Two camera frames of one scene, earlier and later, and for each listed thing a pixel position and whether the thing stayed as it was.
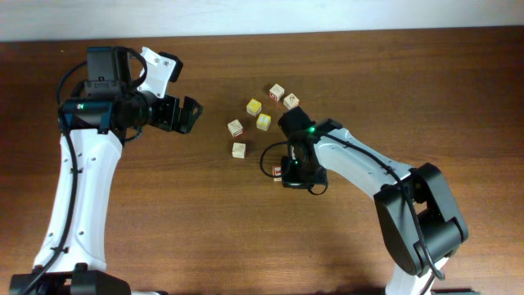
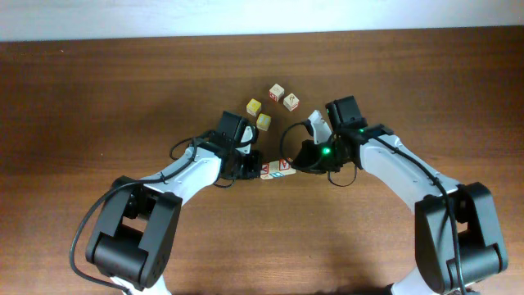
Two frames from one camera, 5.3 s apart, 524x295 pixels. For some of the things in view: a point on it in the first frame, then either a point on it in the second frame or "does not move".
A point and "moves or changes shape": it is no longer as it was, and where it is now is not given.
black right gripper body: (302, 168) to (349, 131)
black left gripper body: (160, 113) to (246, 165)
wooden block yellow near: (264, 121) does not move
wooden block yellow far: (254, 107) does not move
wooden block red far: (276, 92) does not move
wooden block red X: (277, 170) moves or changes shape
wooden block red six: (291, 102) does not move
